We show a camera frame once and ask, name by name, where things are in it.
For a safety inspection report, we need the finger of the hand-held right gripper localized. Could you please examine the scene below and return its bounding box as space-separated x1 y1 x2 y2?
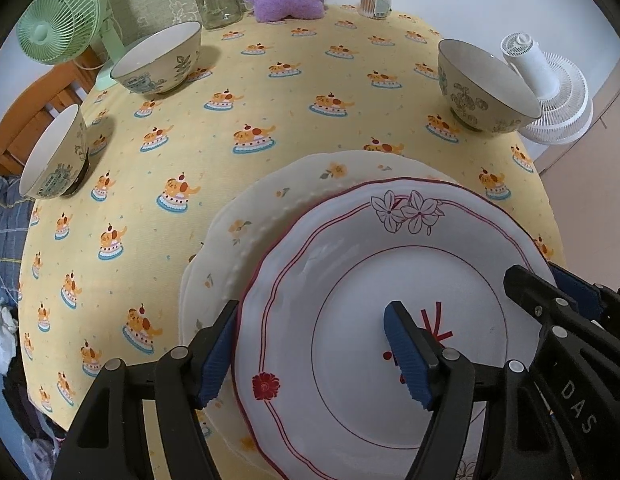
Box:
547 262 620 321
504 265 598 351

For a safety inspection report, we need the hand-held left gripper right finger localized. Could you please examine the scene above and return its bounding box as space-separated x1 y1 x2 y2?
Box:
383 300 578 480

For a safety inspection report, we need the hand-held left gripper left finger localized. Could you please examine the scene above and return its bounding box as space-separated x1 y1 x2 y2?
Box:
50 300 241 480

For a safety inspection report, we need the scalloped yellow floral plate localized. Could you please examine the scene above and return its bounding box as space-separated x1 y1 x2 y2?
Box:
179 247 271 466

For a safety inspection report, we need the white plate with red pattern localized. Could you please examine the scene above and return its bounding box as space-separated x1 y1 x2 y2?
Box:
231 177 558 480

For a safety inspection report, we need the round yellow floral plate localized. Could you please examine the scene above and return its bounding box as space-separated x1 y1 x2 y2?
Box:
204 150 471 321

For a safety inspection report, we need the cream floral bowl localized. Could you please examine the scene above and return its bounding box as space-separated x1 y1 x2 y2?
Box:
437 38 542 135
110 21 203 95
18 103 90 201

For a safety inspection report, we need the white standing fan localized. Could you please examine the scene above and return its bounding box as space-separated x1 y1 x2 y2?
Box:
500 31 594 147

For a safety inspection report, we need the dark cloth pile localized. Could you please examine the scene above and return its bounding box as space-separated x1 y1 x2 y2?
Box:
0 370 73 480

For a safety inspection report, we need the white crumpled cloth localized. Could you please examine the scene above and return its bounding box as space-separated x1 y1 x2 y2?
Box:
0 297 19 376

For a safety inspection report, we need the blue plaid blanket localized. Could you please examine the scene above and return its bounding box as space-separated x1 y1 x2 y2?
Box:
0 172 38 311

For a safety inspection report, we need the yellow printed tablecloth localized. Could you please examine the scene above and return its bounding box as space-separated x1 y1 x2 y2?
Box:
17 5 566 480

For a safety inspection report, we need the wooden chair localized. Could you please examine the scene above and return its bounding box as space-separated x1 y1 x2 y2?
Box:
0 62 108 176

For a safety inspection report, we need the cotton swab container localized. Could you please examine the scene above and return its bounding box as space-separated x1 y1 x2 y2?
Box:
359 0 393 19

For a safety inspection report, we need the green desk fan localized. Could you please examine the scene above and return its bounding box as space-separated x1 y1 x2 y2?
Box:
16 0 128 92

